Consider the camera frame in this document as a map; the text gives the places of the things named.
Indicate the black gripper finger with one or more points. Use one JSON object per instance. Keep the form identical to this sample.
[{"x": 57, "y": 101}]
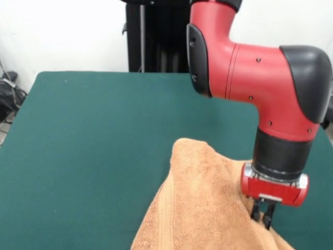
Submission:
[
  {"x": 268, "y": 216},
  {"x": 256, "y": 209}
]

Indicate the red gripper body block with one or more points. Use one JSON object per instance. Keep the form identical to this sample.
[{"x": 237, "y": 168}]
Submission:
[{"x": 273, "y": 191}]

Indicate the orange terry towel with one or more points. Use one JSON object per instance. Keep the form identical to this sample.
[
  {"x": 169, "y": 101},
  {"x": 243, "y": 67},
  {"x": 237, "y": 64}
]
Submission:
[{"x": 203, "y": 203}]

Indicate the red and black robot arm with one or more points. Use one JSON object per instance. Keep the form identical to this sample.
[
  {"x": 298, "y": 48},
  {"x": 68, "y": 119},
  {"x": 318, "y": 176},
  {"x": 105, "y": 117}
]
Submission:
[{"x": 260, "y": 78}]

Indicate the dark green table cloth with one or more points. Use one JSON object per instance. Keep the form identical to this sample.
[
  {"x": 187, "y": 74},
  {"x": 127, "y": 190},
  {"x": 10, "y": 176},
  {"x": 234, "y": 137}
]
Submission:
[{"x": 78, "y": 156}]

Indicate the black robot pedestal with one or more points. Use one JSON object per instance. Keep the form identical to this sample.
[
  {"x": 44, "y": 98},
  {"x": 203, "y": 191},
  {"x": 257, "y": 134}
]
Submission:
[{"x": 156, "y": 39}]

